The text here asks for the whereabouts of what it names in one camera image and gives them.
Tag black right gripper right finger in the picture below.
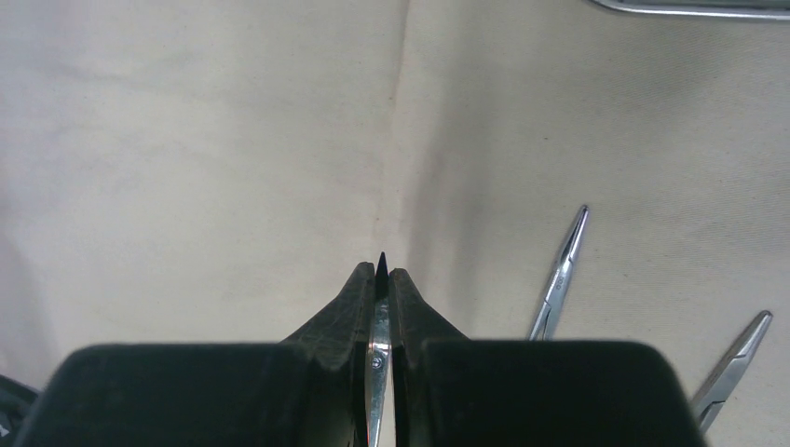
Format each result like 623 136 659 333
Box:
388 269 704 446

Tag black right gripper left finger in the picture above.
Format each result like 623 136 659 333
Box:
14 263 375 446

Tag straight steel scissors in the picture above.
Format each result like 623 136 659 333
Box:
366 251 392 446

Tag long steel needle holder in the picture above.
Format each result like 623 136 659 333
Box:
527 205 590 341

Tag steel hemostat clamp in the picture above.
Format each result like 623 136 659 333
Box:
690 310 773 433

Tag cream cloth wrap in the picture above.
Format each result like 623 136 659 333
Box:
1 1 789 446

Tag steel mesh instrument tray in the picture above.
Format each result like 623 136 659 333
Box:
592 0 789 21

